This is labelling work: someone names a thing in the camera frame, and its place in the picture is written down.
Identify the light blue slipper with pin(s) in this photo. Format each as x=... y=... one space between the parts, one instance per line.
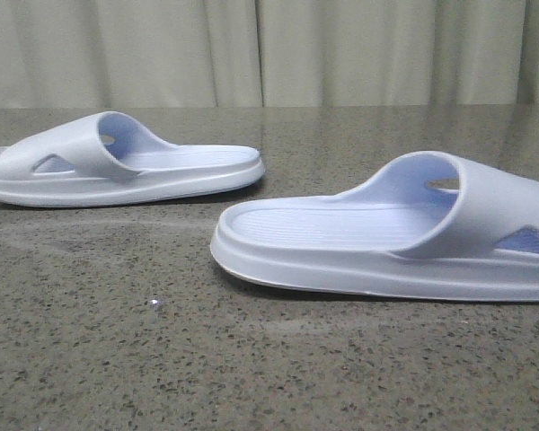
x=428 y=225
x=110 y=158

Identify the beige pleated curtain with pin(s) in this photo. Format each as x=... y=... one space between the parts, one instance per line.
x=86 y=54

